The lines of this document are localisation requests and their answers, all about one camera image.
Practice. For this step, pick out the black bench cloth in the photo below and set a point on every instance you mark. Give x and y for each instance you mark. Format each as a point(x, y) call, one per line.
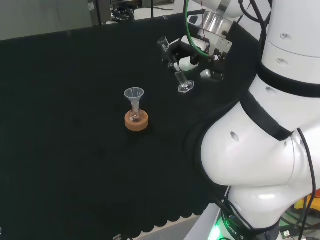
point(75, 112)

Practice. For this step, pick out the clear plastic funnel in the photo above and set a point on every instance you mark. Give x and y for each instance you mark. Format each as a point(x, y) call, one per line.
point(134, 93)

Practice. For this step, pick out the clear glass graduated cylinder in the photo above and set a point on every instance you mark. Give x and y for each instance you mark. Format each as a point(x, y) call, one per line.
point(185, 86)

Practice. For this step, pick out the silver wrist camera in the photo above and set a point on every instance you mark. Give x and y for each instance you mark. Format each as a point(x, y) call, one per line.
point(207, 74)

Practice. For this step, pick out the small glass round-bottom flask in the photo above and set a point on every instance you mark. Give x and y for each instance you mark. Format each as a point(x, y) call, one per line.
point(136, 116)

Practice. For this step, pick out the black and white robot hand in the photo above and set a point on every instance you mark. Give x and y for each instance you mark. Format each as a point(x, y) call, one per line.
point(188, 63)

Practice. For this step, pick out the yellow stop button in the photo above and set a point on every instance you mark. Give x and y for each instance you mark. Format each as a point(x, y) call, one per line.
point(300, 207)

